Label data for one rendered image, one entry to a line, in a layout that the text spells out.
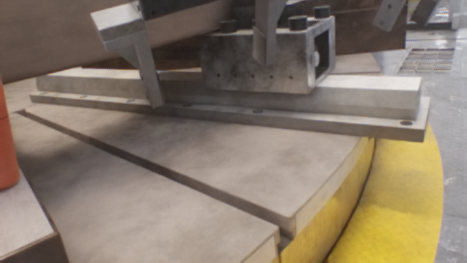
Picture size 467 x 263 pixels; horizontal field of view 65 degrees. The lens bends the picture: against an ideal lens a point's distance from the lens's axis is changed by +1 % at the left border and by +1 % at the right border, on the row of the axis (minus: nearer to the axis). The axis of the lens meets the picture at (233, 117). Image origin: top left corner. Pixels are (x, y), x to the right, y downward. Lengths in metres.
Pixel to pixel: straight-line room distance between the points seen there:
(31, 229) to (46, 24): 0.74
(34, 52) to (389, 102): 1.07
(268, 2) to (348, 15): 2.12
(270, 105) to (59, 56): 0.79
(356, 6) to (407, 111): 1.28
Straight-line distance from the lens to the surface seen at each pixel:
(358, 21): 2.51
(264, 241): 0.87
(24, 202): 0.42
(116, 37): 0.32
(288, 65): 1.29
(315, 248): 1.19
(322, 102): 1.38
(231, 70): 1.40
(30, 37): 1.04
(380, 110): 1.34
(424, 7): 0.70
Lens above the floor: 0.87
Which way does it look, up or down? 21 degrees down
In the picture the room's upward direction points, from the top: 7 degrees counter-clockwise
